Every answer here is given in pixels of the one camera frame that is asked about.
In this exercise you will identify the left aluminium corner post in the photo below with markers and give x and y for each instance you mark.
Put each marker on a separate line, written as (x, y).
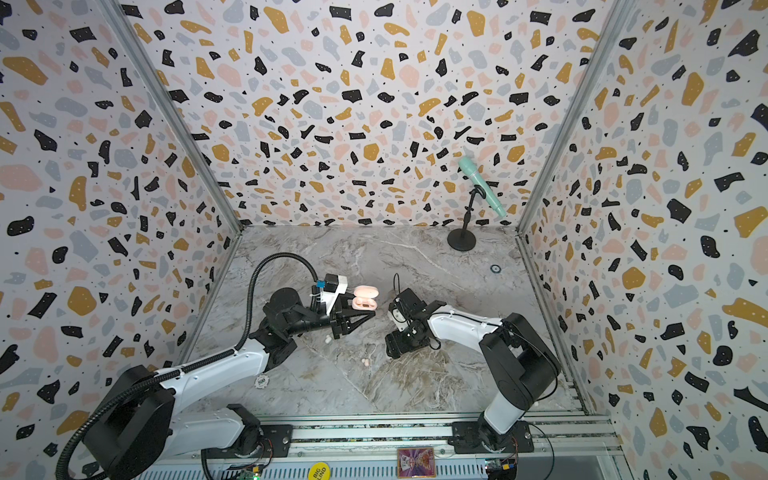
(117, 21)

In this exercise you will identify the pink square sticker card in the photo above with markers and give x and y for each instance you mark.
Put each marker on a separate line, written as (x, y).
(416, 463)

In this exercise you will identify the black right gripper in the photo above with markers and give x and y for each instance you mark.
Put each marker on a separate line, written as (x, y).
(411, 316)

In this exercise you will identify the pink earbud case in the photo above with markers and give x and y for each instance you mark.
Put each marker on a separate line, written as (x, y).
(364, 298)

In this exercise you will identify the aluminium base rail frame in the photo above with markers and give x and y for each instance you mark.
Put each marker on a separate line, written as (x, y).
(555, 445)

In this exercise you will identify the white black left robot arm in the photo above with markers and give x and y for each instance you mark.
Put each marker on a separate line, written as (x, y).
(144, 418)

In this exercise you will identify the yellow round sticker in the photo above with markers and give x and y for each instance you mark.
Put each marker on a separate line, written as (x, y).
(319, 471)

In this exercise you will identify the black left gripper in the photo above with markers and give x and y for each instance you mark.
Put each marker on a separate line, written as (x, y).
(341, 321)

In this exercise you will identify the aluminium corner post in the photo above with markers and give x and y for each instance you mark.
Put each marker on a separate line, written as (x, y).
(618, 15)
(117, 21)

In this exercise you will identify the right aluminium corner post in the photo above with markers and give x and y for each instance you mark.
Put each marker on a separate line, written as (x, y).
(618, 15)

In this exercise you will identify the black microphone stand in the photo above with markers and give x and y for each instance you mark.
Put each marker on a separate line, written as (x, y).
(462, 239)

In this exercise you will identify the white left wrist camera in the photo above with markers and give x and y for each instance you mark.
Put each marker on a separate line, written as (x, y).
(331, 288)

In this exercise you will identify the mint green toy microphone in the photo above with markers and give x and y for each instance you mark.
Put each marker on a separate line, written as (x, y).
(471, 171)

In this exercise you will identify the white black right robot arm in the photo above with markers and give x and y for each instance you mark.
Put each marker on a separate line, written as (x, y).
(521, 364)

